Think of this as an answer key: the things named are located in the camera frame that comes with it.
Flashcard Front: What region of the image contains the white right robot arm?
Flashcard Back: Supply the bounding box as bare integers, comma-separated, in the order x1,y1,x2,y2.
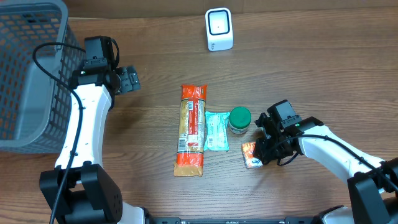
253,113,397,223

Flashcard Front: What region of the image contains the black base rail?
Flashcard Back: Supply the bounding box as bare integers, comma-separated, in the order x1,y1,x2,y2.
146,217,322,224

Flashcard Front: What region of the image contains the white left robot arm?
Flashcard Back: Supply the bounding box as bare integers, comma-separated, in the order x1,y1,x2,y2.
39,83,152,224

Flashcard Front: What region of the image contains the long orange noodle package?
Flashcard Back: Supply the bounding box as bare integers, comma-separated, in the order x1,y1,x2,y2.
174,85,207,177

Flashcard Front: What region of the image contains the grey plastic mesh basket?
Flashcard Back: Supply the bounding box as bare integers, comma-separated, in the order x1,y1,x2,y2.
1,0,85,154

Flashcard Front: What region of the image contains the teal tissue packet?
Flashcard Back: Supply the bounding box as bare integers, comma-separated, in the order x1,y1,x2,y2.
204,111,230,151

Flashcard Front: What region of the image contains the white barcode scanner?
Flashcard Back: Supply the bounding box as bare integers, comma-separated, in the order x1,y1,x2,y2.
205,7,234,52

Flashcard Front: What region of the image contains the green lidded jar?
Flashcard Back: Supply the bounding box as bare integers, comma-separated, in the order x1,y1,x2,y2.
228,106,251,134

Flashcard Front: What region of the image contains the small orange snack packet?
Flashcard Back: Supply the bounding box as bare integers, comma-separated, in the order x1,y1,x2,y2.
241,142,263,169

